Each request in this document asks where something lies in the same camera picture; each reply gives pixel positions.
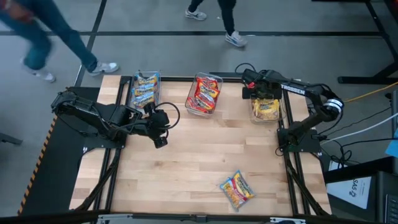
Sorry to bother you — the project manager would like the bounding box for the white paper sign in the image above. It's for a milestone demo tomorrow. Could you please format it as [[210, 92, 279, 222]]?
[[325, 160, 373, 210]]

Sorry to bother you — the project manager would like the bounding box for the black hazard-striped platform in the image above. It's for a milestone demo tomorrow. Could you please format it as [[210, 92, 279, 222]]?
[[17, 86, 103, 216]]

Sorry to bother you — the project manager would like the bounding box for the blue Maruchan ramen pack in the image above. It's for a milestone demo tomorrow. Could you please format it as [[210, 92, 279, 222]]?
[[136, 73, 159, 86], [132, 83, 158, 97], [219, 169, 256, 212], [132, 92, 156, 109]]

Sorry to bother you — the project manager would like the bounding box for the yellow Maruchan ramen pack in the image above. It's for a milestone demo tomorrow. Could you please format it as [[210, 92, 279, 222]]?
[[252, 98, 280, 121]]

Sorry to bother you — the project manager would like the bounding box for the grey chair leg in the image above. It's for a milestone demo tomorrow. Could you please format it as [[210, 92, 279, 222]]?
[[0, 133, 24, 146]]

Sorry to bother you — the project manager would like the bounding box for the black equipment case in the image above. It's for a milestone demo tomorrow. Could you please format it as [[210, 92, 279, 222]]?
[[323, 156, 398, 224]]

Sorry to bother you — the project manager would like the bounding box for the yellow extension cord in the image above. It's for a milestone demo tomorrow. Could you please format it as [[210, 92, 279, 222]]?
[[343, 81, 398, 103]]

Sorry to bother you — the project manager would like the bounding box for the left gripper black cable loop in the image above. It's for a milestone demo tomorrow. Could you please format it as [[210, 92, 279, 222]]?
[[154, 101, 181, 130]]

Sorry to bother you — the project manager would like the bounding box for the black floor cable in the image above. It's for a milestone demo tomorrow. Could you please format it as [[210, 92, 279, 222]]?
[[323, 136, 398, 169], [343, 106, 392, 125]]

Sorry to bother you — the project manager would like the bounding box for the person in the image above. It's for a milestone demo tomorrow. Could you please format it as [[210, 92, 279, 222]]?
[[0, 0, 120, 83], [185, 0, 249, 48]]

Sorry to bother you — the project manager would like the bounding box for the clear plastic bin white label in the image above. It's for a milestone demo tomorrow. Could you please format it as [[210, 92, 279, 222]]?
[[129, 70, 162, 114]]

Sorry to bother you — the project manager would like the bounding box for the gripper black cable loop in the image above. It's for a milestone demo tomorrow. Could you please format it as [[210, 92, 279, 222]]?
[[154, 101, 181, 130], [234, 62, 258, 77]]

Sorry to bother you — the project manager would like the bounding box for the white cable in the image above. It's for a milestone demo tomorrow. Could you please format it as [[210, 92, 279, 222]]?
[[320, 111, 398, 146]]

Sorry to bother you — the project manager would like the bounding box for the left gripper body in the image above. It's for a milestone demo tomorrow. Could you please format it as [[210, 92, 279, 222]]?
[[141, 102, 171, 149]]

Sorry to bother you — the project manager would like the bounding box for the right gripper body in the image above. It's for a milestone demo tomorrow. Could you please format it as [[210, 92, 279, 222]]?
[[241, 68, 282, 100]]

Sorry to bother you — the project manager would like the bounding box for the black desk frame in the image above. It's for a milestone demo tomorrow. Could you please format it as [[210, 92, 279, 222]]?
[[312, 0, 398, 85]]

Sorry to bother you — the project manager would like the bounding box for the right gripper black cable loop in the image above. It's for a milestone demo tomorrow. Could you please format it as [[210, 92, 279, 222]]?
[[234, 62, 258, 77]]

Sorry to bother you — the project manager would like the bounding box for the blue paper sheet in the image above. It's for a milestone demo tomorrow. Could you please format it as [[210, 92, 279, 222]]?
[[384, 128, 398, 158]]

